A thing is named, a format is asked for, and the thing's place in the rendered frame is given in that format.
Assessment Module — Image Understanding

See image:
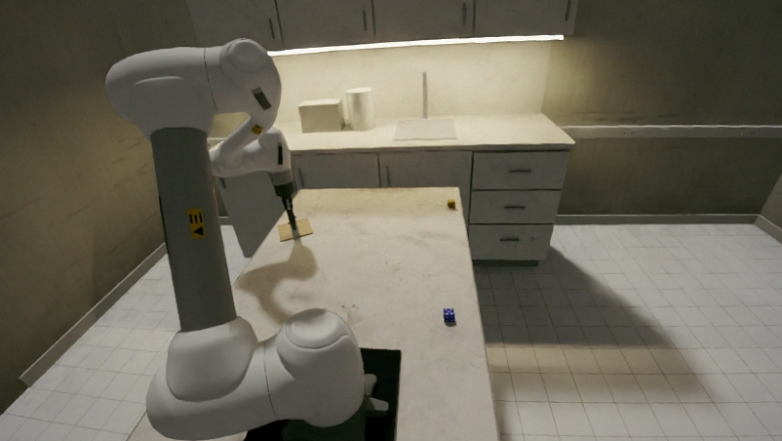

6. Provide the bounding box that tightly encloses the tan flat mat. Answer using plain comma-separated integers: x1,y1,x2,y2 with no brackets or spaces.
278,218,313,242

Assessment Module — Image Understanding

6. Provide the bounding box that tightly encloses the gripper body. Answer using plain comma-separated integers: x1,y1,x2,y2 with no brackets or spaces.
273,181,294,206

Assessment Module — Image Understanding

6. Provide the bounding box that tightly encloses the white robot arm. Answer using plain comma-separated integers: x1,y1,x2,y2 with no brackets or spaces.
105,39,389,441

